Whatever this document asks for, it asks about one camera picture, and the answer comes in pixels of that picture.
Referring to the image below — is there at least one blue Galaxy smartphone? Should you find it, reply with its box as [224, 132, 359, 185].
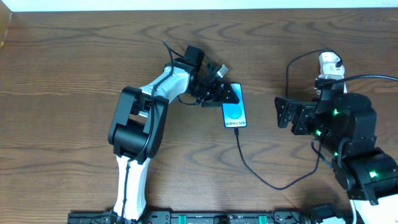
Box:
[222, 83, 247, 128]

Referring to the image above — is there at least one black USB charging cable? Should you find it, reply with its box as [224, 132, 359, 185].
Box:
[233, 48, 343, 191]

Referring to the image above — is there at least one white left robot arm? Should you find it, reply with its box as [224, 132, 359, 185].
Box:
[108, 45, 239, 223]

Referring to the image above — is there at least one white USB charger adapter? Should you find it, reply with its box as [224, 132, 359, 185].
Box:
[317, 52, 346, 78]

